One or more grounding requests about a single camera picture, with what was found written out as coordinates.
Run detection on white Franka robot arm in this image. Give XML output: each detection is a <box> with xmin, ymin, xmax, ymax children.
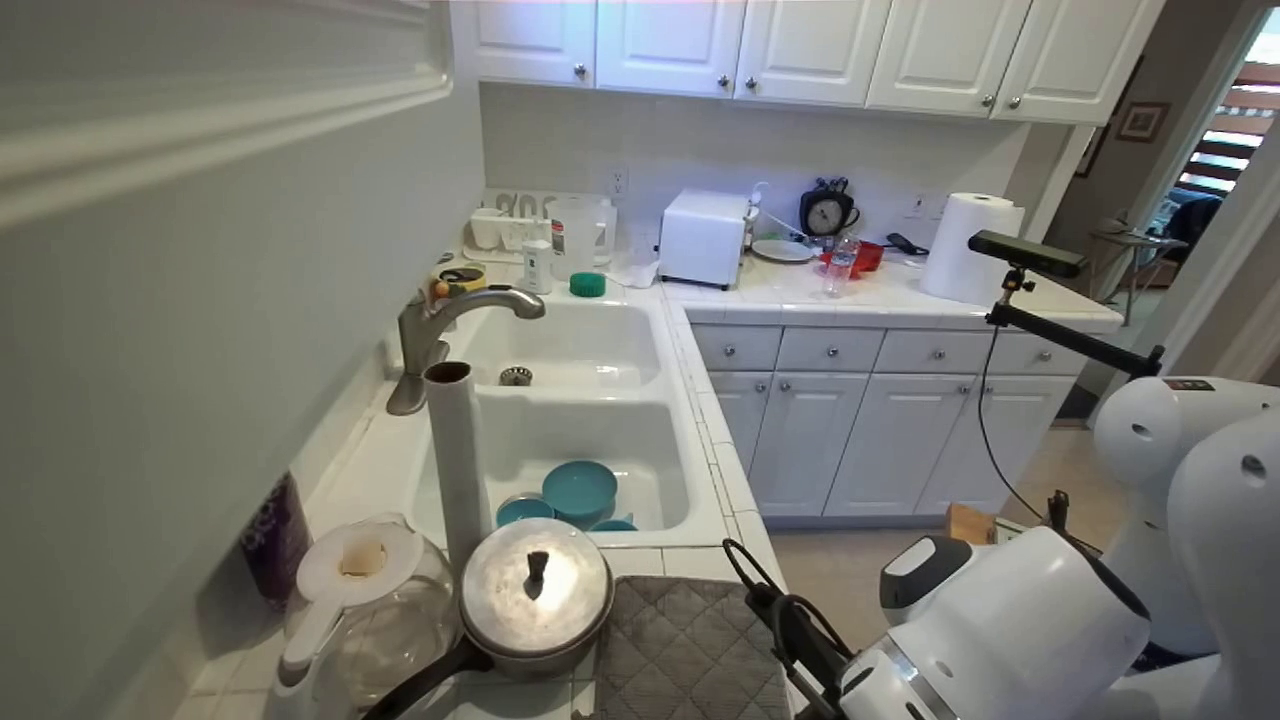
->
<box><xmin>836</xmin><ymin>374</ymin><xmax>1280</xmax><ymax>720</ymax></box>

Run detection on red cup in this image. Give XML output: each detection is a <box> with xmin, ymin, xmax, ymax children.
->
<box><xmin>853</xmin><ymin>238</ymin><xmax>882</xmax><ymax>275</ymax></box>

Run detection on white double sink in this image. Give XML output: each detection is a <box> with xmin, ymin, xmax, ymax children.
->
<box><xmin>447</xmin><ymin>301</ymin><xmax>722</xmax><ymax>546</ymax></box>

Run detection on green round container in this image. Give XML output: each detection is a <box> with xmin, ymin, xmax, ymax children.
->
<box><xmin>567</xmin><ymin>270</ymin><xmax>606</xmax><ymax>301</ymax></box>

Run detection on white toaster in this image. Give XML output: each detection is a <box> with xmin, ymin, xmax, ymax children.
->
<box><xmin>657</xmin><ymin>187</ymin><xmax>746</xmax><ymax>287</ymax></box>

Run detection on teal plate in sink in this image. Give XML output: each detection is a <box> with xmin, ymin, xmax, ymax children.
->
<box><xmin>496</xmin><ymin>460</ymin><xmax>631</xmax><ymax>532</ymax></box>

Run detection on white dish rack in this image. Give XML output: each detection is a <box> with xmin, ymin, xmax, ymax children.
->
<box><xmin>466</xmin><ymin>193</ymin><xmax>550</xmax><ymax>253</ymax></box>

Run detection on white paper towel tube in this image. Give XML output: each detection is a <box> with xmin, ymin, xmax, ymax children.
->
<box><xmin>428</xmin><ymin>359</ymin><xmax>482</xmax><ymax>565</ymax></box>

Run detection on white lower cabinets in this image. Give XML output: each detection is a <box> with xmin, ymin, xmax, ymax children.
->
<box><xmin>693</xmin><ymin>316</ymin><xmax>1082</xmax><ymax>523</ymax></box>

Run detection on white cabinets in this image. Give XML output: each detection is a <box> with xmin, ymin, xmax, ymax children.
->
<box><xmin>470</xmin><ymin>0</ymin><xmax>1165</xmax><ymax>124</ymax></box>
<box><xmin>693</xmin><ymin>316</ymin><xmax>1082</xmax><ymax>523</ymax></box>

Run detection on chrome kitchen faucet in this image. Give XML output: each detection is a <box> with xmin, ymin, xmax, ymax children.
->
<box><xmin>389</xmin><ymin>284</ymin><xmax>543</xmax><ymax>417</ymax></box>

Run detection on black round clock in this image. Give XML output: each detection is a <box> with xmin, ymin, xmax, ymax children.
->
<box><xmin>800</xmin><ymin>175</ymin><xmax>855</xmax><ymax>238</ymax></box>

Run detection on metal pot with lid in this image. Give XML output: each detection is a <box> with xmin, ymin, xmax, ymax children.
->
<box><xmin>365</xmin><ymin>515</ymin><xmax>612</xmax><ymax>720</ymax></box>

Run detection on grey quilted pot holder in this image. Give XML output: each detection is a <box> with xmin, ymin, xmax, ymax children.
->
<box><xmin>597</xmin><ymin>576</ymin><xmax>787</xmax><ymax>720</ymax></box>

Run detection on white paper towel roll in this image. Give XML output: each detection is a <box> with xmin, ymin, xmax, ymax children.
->
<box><xmin>915</xmin><ymin>187</ymin><xmax>1029</xmax><ymax>302</ymax></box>

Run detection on white upper cabinets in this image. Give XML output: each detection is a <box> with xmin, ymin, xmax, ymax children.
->
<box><xmin>470</xmin><ymin>0</ymin><xmax>1165</xmax><ymax>124</ymax></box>

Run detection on black camera on stand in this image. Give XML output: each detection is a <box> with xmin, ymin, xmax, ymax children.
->
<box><xmin>966</xmin><ymin>228</ymin><xmax>1165</xmax><ymax>374</ymax></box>

